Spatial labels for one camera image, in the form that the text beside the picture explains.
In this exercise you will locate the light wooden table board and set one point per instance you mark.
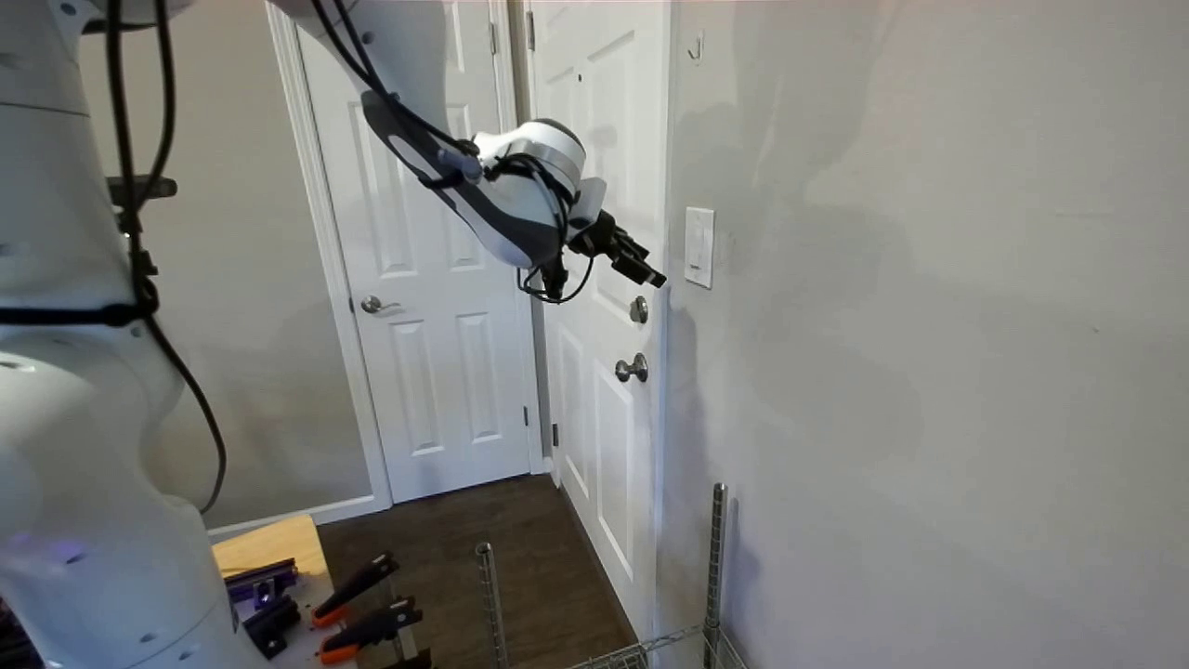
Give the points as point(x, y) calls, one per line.
point(266, 545)

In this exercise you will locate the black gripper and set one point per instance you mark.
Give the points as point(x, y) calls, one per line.
point(613, 239)

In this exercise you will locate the small wall hook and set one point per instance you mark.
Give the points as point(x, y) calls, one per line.
point(696, 51)

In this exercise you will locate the silver round door knob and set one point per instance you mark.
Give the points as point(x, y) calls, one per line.
point(632, 370)

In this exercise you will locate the purple and black device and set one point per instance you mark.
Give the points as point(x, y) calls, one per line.
point(262, 598)

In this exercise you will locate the white panelled interior door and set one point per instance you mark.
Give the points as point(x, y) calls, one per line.
point(429, 312)

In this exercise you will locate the white panelled entry door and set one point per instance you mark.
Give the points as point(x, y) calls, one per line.
point(605, 423)

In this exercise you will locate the black orange bar clamp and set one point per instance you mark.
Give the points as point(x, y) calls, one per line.
point(358, 580)
point(374, 628)

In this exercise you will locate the silver deadbolt lock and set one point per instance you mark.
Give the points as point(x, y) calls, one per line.
point(636, 312)

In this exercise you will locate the white wall light switch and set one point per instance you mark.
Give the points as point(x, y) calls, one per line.
point(698, 247)

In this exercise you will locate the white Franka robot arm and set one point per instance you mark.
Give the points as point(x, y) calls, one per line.
point(75, 496)

